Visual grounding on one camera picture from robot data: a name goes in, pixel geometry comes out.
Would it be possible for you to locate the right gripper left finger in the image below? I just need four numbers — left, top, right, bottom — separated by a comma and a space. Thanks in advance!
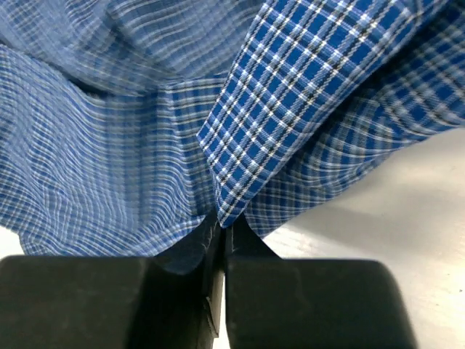
1, 213, 222, 348

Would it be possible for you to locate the blue checked long sleeve shirt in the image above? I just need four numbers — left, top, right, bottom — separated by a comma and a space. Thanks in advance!
1, 1, 464, 256

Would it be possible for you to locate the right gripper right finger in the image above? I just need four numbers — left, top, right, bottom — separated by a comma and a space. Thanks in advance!
225, 218, 417, 349

